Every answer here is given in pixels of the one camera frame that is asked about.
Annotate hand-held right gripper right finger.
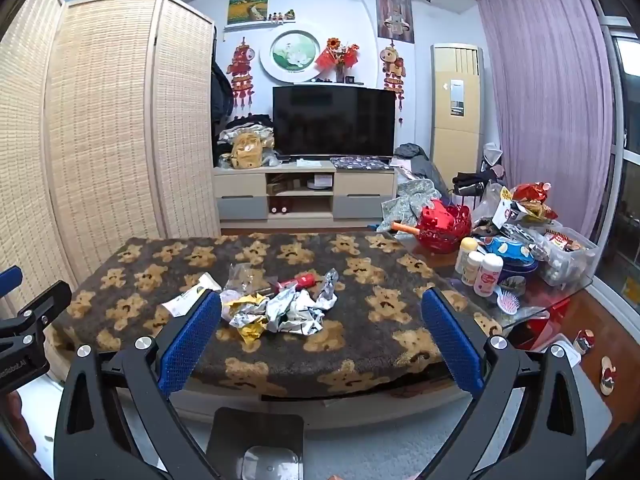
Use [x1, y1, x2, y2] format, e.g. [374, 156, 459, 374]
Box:
[421, 287, 588, 480]

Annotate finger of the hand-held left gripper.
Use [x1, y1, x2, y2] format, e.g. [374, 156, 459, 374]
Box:
[0, 265, 24, 291]
[0, 280, 73, 348]

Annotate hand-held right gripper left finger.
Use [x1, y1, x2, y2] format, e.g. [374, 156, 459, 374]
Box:
[52, 287, 223, 480]

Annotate white paper packet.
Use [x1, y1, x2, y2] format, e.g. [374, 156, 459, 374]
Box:
[164, 272, 222, 319]

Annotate yellow wrapper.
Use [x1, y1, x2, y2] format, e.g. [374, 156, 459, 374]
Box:
[220, 294, 270, 352]

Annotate clear plastic bag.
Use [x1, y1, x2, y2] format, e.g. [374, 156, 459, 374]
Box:
[227, 262, 269, 294]

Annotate black trash bin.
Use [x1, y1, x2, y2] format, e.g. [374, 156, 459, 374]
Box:
[206, 406, 306, 480]

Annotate silver foil wrapper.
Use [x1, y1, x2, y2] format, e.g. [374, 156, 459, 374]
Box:
[264, 287, 327, 336]

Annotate small silver wrapper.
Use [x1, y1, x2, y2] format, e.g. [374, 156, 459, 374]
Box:
[319, 268, 342, 307]

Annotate pink hairbrush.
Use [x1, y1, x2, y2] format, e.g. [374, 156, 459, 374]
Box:
[494, 287, 522, 314]

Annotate small white bottle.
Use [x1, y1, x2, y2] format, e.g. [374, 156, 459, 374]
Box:
[460, 250, 485, 286]

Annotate white bottle red label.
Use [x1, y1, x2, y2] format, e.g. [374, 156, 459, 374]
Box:
[472, 253, 504, 297]

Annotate white bottle yellow cap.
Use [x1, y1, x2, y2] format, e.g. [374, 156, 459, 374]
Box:
[453, 237, 479, 277]

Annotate red stool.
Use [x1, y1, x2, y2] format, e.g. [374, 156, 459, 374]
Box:
[509, 294, 572, 352]

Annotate glass table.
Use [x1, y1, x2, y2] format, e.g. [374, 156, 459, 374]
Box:
[389, 229, 597, 332]

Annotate red basket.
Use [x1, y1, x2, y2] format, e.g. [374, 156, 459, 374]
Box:
[414, 199, 474, 254]

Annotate bear print blanket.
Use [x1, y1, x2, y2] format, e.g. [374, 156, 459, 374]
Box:
[47, 231, 503, 398]

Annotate slipper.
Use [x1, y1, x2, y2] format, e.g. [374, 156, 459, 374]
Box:
[574, 328, 597, 357]
[599, 355, 617, 397]

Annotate clear plastic storage box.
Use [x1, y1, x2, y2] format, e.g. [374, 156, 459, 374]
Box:
[529, 224, 599, 287]

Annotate green floral cloth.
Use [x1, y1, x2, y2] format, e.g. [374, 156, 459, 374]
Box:
[379, 178, 444, 232]

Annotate black bag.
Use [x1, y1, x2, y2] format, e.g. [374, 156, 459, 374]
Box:
[452, 172, 494, 197]

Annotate red snack bag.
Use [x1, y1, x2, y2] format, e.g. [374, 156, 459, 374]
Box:
[509, 182, 559, 222]

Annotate beige television cabinet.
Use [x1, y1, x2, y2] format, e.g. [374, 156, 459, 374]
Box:
[212, 160, 399, 222]

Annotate grey jacket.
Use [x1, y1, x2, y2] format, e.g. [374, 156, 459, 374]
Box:
[394, 142, 452, 197]

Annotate woven folding screen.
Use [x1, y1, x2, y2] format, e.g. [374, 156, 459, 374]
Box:
[0, 0, 222, 311]

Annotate yellow backpack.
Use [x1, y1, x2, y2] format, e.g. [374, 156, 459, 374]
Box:
[230, 132, 264, 170]

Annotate dark floral cloth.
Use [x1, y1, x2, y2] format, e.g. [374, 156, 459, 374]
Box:
[330, 156, 394, 170]

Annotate standing air conditioner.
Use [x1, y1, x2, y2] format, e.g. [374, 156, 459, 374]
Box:
[430, 43, 485, 182]

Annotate pile of clothes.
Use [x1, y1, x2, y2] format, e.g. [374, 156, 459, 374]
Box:
[216, 114, 277, 170]

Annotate dark hanging coat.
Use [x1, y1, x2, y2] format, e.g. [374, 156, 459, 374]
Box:
[209, 57, 234, 134]

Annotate black television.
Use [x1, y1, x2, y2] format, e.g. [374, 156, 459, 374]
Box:
[272, 85, 396, 159]

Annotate purple curtain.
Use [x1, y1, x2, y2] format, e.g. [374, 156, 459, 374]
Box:
[471, 0, 617, 242]

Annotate red hanging ornament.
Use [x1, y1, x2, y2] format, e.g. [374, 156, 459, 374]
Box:
[225, 37, 259, 109]
[379, 42, 407, 112]

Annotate red flower arrangement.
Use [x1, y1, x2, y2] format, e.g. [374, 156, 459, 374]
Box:
[314, 37, 361, 84]

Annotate landscape painting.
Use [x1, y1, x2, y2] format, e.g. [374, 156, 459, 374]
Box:
[227, 0, 270, 26]

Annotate round lotus wall art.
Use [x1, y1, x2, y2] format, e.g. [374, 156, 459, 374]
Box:
[258, 29, 334, 84]

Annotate doll wall poster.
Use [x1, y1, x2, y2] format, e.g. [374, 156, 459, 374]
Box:
[375, 0, 416, 45]

